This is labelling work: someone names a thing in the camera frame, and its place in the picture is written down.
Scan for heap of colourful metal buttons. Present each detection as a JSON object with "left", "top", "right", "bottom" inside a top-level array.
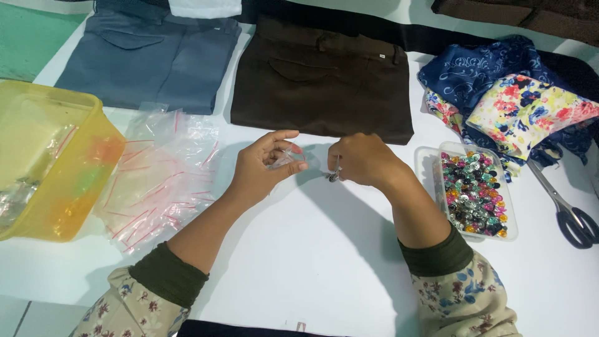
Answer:
[{"left": 440, "top": 151, "right": 509, "bottom": 238}]

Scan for pile of clear zip bags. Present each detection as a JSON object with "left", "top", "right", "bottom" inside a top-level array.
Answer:
[{"left": 93, "top": 102, "right": 221, "bottom": 256}]

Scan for black handled scissors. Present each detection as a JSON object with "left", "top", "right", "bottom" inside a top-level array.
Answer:
[{"left": 527, "top": 159, "right": 599, "bottom": 250}]

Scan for person's right hand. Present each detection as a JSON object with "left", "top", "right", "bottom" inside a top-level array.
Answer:
[{"left": 327, "top": 132, "right": 402, "bottom": 190}]

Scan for blue patterned fabric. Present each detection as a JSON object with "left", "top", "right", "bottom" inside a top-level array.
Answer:
[{"left": 418, "top": 35, "right": 599, "bottom": 178}]

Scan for floral colourful fabric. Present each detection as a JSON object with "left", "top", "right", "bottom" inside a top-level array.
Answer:
[{"left": 424, "top": 74, "right": 599, "bottom": 178}]

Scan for brown wooden furniture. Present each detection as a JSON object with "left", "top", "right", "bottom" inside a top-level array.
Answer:
[{"left": 431, "top": 0, "right": 599, "bottom": 47}]

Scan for yellow plastic container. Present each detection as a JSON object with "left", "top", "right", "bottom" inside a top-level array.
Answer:
[{"left": 0, "top": 80, "right": 126, "bottom": 243}]

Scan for person's left hand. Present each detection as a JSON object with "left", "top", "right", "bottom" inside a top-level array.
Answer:
[{"left": 228, "top": 129, "right": 309, "bottom": 208}]

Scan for green mat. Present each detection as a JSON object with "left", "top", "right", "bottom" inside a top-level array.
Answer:
[{"left": 0, "top": 2, "right": 89, "bottom": 83}]

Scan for folded blue-grey trousers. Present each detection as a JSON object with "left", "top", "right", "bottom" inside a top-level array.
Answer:
[{"left": 54, "top": 0, "right": 242, "bottom": 116}]

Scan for white folded cloth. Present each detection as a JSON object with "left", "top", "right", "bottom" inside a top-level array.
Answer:
[{"left": 168, "top": 0, "right": 242, "bottom": 20}]

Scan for folded dark brown trousers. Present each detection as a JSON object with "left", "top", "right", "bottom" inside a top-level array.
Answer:
[{"left": 230, "top": 16, "right": 415, "bottom": 146}]

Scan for small clear zip bag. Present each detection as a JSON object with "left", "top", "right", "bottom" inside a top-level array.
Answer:
[{"left": 267, "top": 143, "right": 307, "bottom": 170}]

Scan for clear plastic button box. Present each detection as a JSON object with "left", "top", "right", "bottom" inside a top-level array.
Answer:
[{"left": 414, "top": 141, "right": 519, "bottom": 242}]

